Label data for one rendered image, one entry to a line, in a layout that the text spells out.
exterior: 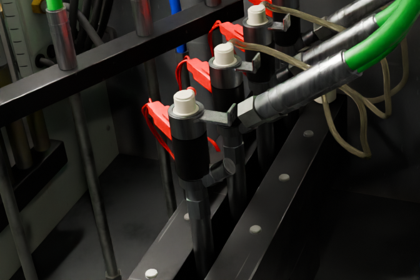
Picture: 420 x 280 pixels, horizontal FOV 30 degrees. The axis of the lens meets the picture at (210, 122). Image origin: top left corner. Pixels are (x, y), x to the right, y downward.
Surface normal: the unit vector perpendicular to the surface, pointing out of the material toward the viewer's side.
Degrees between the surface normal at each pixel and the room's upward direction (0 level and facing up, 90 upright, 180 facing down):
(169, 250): 0
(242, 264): 0
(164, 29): 0
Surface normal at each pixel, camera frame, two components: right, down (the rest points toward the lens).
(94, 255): -0.10, -0.85
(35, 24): 0.92, 0.13
